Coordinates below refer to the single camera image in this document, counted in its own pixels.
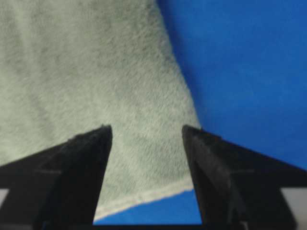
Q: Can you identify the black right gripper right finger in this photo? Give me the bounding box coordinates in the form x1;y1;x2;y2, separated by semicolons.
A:
182;125;307;230

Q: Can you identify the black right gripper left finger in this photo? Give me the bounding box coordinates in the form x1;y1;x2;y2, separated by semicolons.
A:
0;125;113;230

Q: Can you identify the pale green bath towel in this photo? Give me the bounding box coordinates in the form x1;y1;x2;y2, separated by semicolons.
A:
0;0;199;218

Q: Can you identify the blue table cloth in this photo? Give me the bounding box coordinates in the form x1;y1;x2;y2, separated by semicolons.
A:
93;0;307;226

